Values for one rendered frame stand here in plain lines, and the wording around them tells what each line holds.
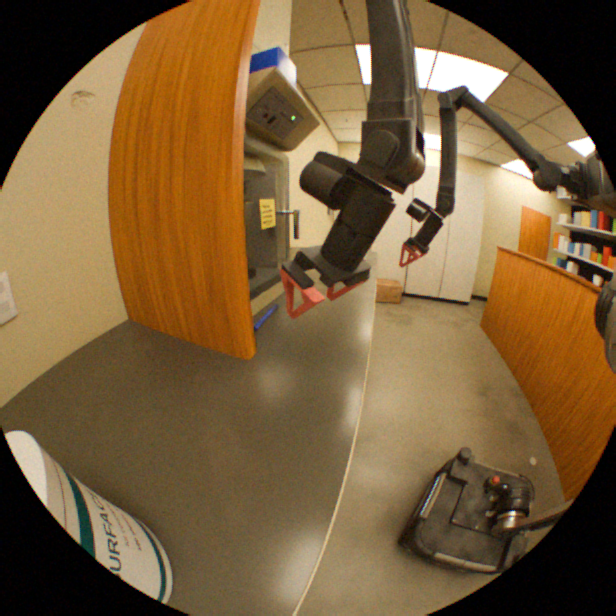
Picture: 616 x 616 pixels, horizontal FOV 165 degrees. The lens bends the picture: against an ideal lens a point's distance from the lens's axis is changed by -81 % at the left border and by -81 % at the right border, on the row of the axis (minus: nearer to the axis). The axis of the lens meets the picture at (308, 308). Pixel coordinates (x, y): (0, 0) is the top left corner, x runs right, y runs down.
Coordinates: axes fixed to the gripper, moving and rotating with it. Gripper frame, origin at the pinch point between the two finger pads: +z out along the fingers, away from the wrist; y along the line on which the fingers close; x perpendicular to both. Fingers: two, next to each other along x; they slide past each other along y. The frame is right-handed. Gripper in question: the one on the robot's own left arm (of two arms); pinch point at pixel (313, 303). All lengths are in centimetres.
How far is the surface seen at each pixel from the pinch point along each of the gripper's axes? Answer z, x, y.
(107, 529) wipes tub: -4.6, 11.7, 35.5
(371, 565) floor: 68, 93, 13
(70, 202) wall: 0, -58, 41
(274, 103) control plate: -28.2, -33.8, -5.0
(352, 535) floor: 77, 77, 4
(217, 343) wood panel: 14.7, -8.2, 11.8
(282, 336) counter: 14.0, -3.0, -1.1
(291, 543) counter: 0.1, 21.6, 24.5
